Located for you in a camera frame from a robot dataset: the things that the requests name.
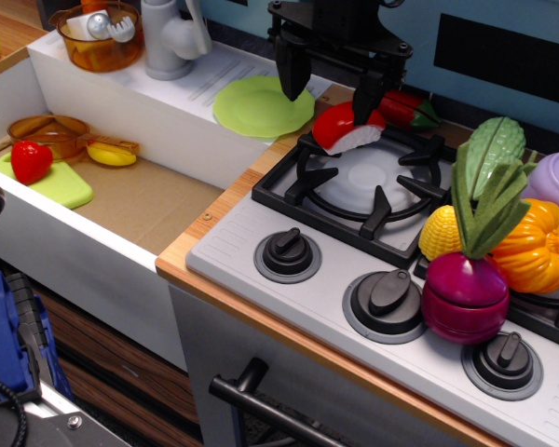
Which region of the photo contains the light green cutting board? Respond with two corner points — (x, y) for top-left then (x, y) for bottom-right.
(0, 152), (94, 210)

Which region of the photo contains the green toy corn husk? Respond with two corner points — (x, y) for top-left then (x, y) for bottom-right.
(459, 116), (525, 201)

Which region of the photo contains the light green plastic plate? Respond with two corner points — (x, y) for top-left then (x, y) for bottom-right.
(212, 75), (316, 139)

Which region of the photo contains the red toy chili pepper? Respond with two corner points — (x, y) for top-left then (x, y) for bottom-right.
(378, 90), (442, 131)

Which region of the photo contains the purple toy beet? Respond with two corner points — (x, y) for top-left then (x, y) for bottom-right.
(421, 143), (534, 345)

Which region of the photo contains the black cable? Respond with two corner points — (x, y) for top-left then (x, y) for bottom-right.
(0, 375), (29, 447)

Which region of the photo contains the red and white toy sushi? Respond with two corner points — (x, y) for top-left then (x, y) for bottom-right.
(312, 102), (387, 156)

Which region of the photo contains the black middle stove knob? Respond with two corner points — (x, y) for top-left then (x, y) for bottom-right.
(342, 269), (426, 345)

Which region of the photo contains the grey toy faucet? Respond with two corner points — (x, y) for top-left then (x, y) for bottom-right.
(141, 1), (212, 81)

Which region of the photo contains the yellow toy lemon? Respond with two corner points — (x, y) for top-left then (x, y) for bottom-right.
(87, 142), (137, 167)

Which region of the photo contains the white plastic toy fork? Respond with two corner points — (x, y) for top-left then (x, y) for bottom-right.
(106, 16), (135, 43)

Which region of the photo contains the white toy sink basin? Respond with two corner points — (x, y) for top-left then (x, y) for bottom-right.
(0, 32), (276, 368)

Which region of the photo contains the orange transparent measuring cup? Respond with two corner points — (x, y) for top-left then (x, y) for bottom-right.
(7, 115), (140, 160)

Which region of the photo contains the orange toy pumpkin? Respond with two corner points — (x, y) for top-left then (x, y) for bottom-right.
(491, 198), (559, 294)

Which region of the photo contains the grey toy stove top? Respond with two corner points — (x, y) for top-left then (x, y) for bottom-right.
(185, 121), (559, 447)

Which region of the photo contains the black stove burner grate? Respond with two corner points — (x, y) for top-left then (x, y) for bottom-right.
(252, 127), (456, 268)

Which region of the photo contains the black oven door handle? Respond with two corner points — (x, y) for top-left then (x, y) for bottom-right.
(209, 358), (345, 447)

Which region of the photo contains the yellow toy corn cob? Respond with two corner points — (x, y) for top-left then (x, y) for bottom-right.
(418, 205), (462, 261)

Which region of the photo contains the black stove knob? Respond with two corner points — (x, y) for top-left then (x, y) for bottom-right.
(342, 269), (426, 345)
(253, 227), (322, 284)
(461, 332), (544, 401)

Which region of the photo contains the purple plastic bowl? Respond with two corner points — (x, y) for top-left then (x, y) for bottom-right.
(522, 153), (559, 206)

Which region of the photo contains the red toy strawberry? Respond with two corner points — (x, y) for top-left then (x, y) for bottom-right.
(10, 141), (53, 185)

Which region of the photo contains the black left stove knob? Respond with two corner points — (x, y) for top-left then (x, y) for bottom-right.
(253, 227), (322, 284)

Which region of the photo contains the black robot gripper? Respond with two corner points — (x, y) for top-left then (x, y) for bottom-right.
(267, 1), (413, 126)

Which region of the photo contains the blue clamp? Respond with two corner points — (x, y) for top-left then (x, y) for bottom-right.
(0, 271), (74, 402)

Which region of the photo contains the silver toy ladle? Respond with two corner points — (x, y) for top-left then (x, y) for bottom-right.
(87, 12), (112, 40)

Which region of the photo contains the black right stove knob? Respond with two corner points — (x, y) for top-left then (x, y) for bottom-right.
(461, 332), (544, 401)

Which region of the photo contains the orange transparent plastic pot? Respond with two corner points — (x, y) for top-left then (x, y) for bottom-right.
(48, 1), (143, 73)

